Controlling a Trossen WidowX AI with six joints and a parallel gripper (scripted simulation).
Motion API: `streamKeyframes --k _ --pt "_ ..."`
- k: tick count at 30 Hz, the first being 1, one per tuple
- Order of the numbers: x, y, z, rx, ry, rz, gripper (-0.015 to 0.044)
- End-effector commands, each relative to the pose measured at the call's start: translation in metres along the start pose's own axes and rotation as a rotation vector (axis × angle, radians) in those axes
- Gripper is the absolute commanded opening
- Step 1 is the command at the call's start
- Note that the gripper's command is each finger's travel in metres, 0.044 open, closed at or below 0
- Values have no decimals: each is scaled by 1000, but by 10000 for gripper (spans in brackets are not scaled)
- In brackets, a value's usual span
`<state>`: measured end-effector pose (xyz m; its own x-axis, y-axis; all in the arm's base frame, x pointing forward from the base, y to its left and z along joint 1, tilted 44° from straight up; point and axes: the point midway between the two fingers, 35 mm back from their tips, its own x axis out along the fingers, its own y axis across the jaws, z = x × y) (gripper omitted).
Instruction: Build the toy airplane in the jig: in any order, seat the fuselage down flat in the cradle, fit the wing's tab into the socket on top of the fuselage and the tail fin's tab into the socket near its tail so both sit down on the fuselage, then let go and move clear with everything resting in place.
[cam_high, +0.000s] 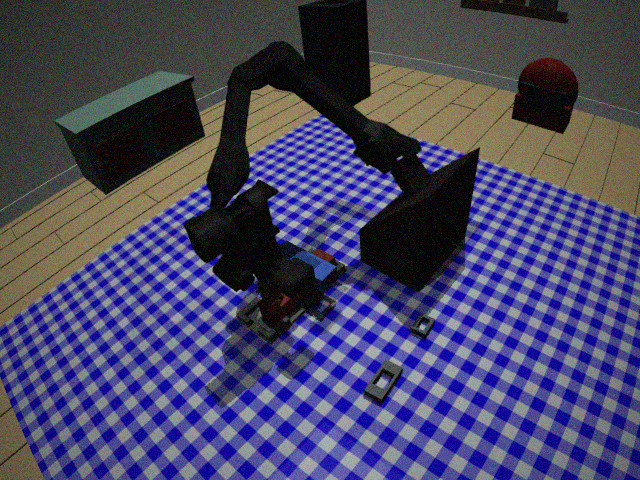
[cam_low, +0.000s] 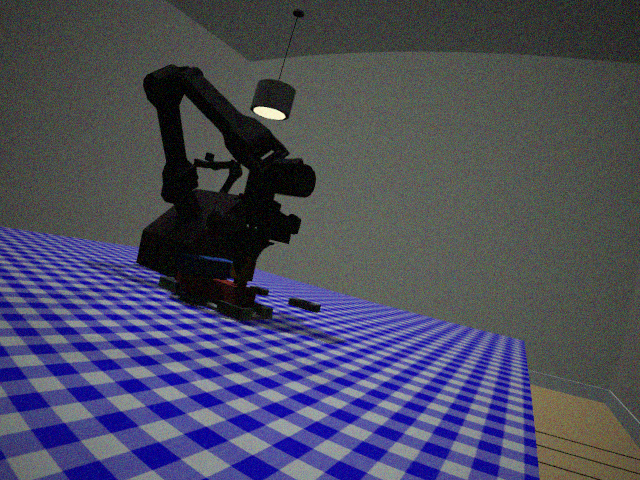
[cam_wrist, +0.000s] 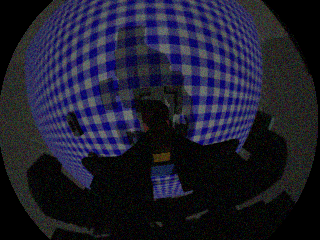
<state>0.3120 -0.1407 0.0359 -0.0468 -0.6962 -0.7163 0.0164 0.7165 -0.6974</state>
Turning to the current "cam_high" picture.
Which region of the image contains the blue rectangular block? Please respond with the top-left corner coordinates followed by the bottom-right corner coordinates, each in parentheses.
top-left (279, 241), bottom-right (338, 293)

